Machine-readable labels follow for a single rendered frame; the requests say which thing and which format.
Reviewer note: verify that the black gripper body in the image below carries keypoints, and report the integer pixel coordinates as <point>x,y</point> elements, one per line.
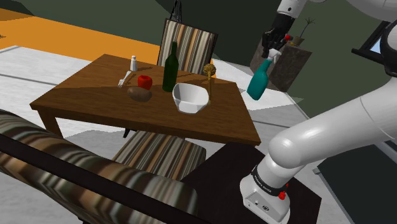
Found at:
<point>280,26</point>

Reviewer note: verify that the teal spray bottle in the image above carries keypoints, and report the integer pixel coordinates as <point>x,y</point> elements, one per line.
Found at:
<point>258,82</point>

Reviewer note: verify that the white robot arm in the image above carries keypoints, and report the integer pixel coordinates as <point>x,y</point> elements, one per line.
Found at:
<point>328,133</point>

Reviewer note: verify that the dark side table with plant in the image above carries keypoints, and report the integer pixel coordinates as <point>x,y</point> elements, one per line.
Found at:
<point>290,66</point>

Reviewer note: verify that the striped upholstered chair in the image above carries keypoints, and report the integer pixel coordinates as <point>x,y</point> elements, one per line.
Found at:
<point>62,161</point>
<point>193,46</point>

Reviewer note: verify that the black framed window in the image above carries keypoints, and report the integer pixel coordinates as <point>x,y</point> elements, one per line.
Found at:
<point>370,54</point>

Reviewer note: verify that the white bowl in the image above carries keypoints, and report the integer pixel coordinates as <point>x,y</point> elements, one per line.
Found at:
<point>189,96</point>

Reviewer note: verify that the dark green wine bottle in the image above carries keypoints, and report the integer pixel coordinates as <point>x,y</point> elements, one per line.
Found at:
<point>170,71</point>

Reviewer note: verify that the white salt shaker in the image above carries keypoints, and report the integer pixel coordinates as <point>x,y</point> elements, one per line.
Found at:
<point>133,64</point>

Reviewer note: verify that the brown potato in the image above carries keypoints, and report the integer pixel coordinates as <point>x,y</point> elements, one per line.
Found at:
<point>139,94</point>

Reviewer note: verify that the silver fork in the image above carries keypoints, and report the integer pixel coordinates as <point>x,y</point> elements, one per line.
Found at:
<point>123,80</point>

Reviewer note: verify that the dark robot stand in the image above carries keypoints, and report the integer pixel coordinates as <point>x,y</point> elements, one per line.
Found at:
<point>217,183</point>

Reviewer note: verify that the brown wooden table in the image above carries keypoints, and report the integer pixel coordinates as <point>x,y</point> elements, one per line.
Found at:
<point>102,107</point>

